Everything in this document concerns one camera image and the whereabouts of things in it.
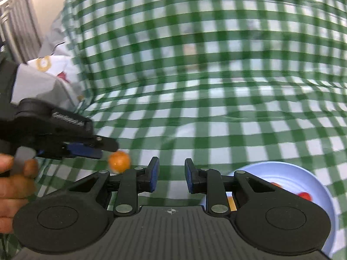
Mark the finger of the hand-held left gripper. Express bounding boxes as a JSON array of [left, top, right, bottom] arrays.
[[64, 143, 102, 160], [91, 135, 119, 153]]

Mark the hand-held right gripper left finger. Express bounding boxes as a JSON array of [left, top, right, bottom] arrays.
[[68, 156, 160, 217]]

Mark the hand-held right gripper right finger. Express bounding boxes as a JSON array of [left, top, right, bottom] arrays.
[[184, 158, 274, 214]]

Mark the plastic-wrapped orange tangerine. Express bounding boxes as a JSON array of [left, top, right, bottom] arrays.
[[108, 151, 131, 173]]

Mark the light blue plate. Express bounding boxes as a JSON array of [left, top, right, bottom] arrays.
[[202, 161, 340, 259]]

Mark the person's left hand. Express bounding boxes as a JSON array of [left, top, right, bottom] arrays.
[[0, 153, 39, 234]]

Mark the white printed cloth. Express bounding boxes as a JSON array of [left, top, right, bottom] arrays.
[[11, 19, 91, 112]]

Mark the grey ribbed panel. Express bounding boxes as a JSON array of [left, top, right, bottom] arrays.
[[0, 0, 42, 63]]

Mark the green checked tablecloth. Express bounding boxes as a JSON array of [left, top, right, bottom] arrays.
[[0, 0, 347, 260]]

